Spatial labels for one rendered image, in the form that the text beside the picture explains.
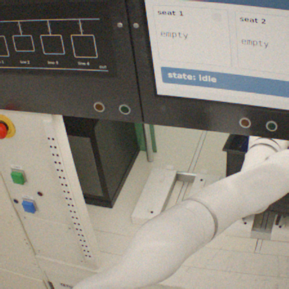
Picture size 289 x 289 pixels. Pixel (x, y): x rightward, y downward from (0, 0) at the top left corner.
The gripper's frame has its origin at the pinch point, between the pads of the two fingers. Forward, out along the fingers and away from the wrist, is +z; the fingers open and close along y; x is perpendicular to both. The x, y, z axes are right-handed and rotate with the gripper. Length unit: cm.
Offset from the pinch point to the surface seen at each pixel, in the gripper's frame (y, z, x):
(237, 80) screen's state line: -2.6, -33.5, 30.3
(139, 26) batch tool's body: -19, -34, 39
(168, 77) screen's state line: -14.6, -34.2, 29.3
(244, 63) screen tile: -1.2, -33.5, 34.0
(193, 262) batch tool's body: -15.6, -25.2, -34.6
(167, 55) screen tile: -14, -34, 34
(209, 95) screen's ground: -7.5, -33.8, 26.5
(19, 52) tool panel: -43, -36, 33
